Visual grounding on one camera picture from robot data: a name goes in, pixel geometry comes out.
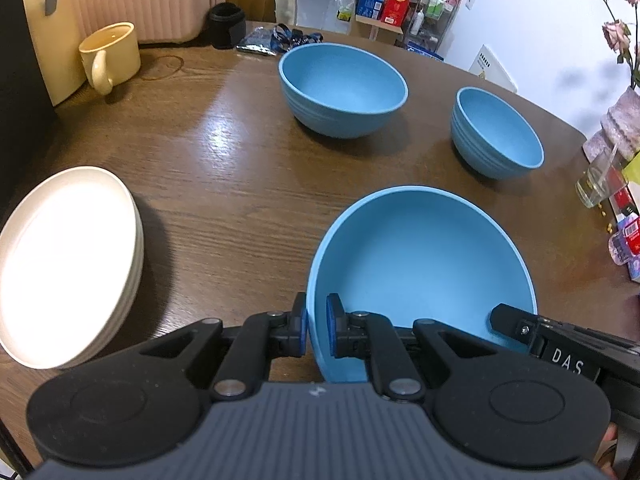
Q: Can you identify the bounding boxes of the black cylindrical cup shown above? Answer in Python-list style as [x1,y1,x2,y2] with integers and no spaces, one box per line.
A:
[207,2,246,50]

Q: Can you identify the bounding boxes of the red labelled plastic bottle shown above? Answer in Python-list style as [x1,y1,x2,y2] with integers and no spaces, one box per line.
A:
[608,217,640,266]

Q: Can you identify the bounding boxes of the yellow kettle with grey handle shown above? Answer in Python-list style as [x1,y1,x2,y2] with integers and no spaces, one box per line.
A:
[23,0,86,106]

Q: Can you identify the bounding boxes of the stack of white plates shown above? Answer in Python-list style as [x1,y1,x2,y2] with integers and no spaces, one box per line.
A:
[1,166,144,370]

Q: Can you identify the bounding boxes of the yellow ceramic mug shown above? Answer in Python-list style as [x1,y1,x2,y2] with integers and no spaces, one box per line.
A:
[78,22,141,96]

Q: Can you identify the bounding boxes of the cardboard box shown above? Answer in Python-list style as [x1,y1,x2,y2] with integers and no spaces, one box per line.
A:
[348,14,404,46]

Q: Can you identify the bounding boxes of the pink wrapped vase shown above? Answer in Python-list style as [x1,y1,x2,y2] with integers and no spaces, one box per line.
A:
[582,88,640,162]

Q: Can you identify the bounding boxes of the red box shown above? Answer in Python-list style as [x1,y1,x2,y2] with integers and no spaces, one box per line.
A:
[381,0,410,27]

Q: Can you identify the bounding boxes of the clear plastic packet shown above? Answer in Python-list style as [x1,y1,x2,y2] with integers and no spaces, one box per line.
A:
[235,27,279,56]

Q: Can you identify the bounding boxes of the clear drinking glass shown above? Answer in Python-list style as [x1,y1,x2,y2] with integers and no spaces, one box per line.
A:
[575,146,625,208]

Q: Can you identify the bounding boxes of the person's right hand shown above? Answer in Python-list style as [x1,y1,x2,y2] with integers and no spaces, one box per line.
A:
[596,422,618,480]

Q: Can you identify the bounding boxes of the small blue bowl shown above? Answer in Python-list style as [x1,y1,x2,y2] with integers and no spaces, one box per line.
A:
[450,87,544,180]

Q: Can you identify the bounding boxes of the blue box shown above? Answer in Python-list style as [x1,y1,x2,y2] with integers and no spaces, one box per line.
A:
[356,0,384,21]

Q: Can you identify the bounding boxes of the dried pink roses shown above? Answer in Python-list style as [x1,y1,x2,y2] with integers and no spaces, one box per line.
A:
[600,0,639,90]

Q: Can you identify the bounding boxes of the large blue bowl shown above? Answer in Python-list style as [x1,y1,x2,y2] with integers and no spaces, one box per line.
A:
[278,42,409,140]
[306,185,537,382]

